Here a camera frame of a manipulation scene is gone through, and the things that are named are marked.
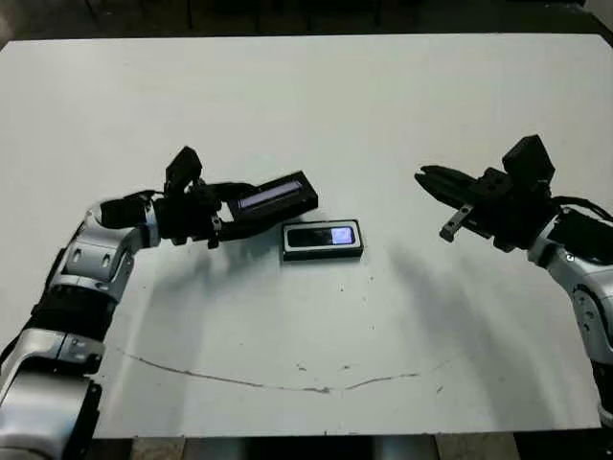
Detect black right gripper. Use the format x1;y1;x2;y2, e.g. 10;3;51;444
413;164;556;252

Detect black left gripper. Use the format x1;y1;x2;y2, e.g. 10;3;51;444
153;179;286;250

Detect black box lid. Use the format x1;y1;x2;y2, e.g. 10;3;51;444
224;170;321;225

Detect black camera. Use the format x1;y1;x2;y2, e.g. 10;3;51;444
286;224;357;249

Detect black box with white insert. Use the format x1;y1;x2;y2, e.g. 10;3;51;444
281;218;367;264

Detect silver robot left leg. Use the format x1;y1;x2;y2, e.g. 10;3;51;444
184;434;248;460

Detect silver robot leg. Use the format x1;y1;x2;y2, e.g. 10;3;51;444
184;434;248;460
373;433;438;460

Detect silver robot right leg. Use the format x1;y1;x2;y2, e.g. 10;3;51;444
373;433;438;460

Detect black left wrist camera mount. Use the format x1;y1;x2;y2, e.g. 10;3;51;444
164;145;206;194

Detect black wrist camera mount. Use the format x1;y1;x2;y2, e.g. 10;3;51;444
164;145;206;194
500;134;557;182

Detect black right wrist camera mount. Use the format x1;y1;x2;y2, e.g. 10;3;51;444
500;134;557;182

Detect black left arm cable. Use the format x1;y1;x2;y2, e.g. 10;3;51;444
119;189;169;201

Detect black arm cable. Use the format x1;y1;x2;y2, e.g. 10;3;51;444
545;194;613;219
119;189;169;201

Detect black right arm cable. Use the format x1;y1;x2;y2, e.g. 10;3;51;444
545;194;613;219

